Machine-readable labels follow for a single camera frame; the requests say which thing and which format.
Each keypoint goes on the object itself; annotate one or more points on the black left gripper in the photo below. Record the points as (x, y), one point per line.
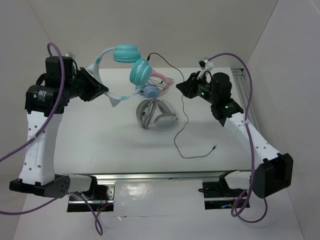
(96, 88)

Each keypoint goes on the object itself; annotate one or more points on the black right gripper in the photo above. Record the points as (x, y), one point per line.
(188, 88)

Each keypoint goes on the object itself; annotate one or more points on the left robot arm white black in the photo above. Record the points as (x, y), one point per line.
(45, 103)

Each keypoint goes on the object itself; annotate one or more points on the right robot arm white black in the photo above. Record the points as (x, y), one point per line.
(272, 169)

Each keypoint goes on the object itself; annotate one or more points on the pink blue cat-ear headphones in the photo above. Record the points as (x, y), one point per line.
(156, 85)

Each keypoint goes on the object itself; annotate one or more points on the grey white headphones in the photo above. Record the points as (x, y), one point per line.
(160, 111)

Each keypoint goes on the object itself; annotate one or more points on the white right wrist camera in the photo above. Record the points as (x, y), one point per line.
(206, 66)

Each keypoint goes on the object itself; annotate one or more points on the aluminium rail at table edge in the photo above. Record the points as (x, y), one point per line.
(156, 176)

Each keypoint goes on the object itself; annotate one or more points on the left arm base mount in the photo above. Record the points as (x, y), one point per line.
(100, 197)

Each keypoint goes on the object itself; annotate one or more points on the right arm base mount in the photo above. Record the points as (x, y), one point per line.
(218, 194)

